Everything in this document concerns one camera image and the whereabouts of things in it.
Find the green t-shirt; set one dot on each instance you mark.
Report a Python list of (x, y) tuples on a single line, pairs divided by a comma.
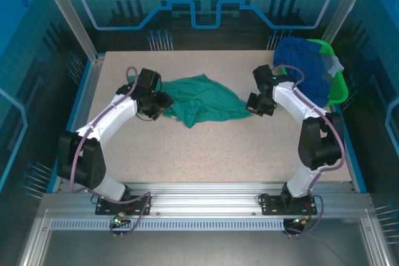
[(205, 97)]

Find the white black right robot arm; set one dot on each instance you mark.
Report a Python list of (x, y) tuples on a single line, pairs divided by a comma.
[(293, 101)]

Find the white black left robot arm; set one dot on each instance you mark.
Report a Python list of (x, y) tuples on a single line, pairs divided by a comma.
[(103, 122)]

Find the blue t-shirt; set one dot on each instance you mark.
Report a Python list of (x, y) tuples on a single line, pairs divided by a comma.
[(302, 66)]

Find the grey t-shirt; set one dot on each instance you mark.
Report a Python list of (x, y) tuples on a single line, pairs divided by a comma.
[(333, 66)]

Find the green plastic basket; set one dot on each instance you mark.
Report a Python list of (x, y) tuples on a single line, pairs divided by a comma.
[(338, 90)]

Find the small green-lit circuit board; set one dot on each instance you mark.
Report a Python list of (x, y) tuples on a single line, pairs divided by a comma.
[(120, 218), (300, 220)]

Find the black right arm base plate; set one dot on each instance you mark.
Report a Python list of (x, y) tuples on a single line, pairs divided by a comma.
[(274, 205)]

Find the aluminium frame rail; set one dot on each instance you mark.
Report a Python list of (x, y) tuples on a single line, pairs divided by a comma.
[(202, 199)]

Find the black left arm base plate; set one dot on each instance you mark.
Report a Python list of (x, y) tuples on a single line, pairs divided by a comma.
[(106, 207)]

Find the aluminium frame post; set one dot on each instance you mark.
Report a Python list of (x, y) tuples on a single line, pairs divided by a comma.
[(346, 4), (68, 13)]

